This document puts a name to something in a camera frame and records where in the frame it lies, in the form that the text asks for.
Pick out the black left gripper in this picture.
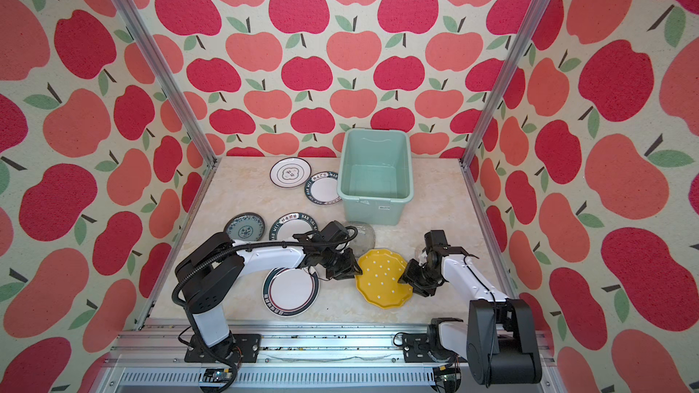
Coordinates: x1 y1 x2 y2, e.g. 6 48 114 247
321 248 367 281

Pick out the yellow dotted scalloped plate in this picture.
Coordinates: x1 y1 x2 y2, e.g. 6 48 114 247
355 249 413 309

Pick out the white plate dark red-green rim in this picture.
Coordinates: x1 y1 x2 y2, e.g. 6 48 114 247
262 267 320 317

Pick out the green rim plate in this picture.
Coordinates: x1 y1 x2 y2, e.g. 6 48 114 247
269 212 319 241
304 171 341 206

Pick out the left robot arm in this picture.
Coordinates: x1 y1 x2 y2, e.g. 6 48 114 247
171 220 362 369

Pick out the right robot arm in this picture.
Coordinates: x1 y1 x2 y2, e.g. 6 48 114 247
397 230 542 392

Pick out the mint green plastic bin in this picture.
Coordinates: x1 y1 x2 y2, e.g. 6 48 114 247
337 128 414 226

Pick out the clear glass square plate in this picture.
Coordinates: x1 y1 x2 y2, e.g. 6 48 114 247
343 221 376 258

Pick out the blue floral patterned plate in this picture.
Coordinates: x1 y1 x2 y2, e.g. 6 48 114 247
224 212 266 242

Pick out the white plate blue rim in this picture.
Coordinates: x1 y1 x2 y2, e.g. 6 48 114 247
269 158 312 188

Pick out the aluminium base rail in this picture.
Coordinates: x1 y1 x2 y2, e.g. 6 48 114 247
92 318 564 393

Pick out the aluminium corner post left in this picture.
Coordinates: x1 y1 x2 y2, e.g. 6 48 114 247
111 0 218 168

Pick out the aluminium corner post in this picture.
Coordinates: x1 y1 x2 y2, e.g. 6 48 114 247
111 0 218 168
460 0 551 174

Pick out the aluminium corner post right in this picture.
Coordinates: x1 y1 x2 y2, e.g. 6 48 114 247
460 0 551 174

